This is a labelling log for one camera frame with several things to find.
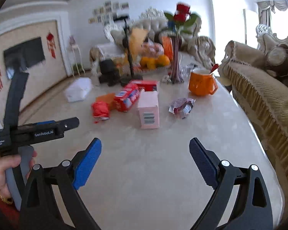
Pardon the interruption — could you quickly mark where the red wrapper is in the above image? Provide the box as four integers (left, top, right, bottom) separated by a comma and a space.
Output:
91, 101, 110, 123

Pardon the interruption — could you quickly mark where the orange box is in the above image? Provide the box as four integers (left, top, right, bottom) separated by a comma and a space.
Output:
95, 93, 116, 110

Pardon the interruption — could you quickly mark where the red toothpaste box front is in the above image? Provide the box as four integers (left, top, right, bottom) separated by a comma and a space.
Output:
113, 86, 140, 112

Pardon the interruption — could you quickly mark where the red toothpaste box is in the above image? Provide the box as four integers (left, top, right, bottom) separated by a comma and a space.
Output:
131, 80, 159, 91
113, 86, 140, 112

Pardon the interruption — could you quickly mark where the silver-red wrapper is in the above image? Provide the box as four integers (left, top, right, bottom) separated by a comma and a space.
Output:
168, 98, 195, 119

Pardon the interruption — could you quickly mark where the light pink carton box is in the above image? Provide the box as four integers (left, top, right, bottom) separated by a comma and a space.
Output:
137, 91, 160, 129

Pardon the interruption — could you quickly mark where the red toothpaste box back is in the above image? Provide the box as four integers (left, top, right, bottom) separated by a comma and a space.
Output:
131, 80, 159, 91

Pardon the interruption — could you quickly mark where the person's left hand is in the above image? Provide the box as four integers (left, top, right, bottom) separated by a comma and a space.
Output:
0, 150, 38, 198

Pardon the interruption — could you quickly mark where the white tissue pack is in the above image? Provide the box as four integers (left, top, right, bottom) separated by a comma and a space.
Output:
64, 77, 93, 103

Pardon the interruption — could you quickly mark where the red knot ornament far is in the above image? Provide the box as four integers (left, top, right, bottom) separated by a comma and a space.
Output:
46, 32, 56, 59

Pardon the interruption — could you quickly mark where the white side stand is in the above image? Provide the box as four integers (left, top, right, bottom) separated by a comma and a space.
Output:
69, 35, 85, 76

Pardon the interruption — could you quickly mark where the black speaker box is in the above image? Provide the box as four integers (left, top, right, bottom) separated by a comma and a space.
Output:
99, 59, 121, 87

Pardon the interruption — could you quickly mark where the black phone stand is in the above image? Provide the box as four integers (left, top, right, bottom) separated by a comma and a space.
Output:
113, 14, 143, 87

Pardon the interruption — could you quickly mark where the side beige sofa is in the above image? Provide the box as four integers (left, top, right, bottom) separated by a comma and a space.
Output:
218, 24, 288, 220

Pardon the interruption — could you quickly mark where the orange mug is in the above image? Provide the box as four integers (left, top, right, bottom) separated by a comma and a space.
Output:
188, 67, 218, 97

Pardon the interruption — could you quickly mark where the fruit tray with oranges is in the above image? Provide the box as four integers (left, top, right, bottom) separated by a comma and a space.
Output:
134, 42, 171, 72

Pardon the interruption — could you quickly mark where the far cream sofa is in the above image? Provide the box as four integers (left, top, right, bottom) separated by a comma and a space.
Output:
89, 7, 215, 75

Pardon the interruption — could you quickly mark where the red gift box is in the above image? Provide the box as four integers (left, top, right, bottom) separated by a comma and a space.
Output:
162, 36, 173, 61

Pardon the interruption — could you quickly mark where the rose vase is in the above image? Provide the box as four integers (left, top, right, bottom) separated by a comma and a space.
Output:
164, 2, 200, 84

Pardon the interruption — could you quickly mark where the wall-mounted black television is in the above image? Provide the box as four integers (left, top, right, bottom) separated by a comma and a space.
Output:
3, 37, 46, 80

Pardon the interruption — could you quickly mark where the wall photo collage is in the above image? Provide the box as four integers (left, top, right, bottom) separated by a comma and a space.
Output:
88, 1, 129, 26

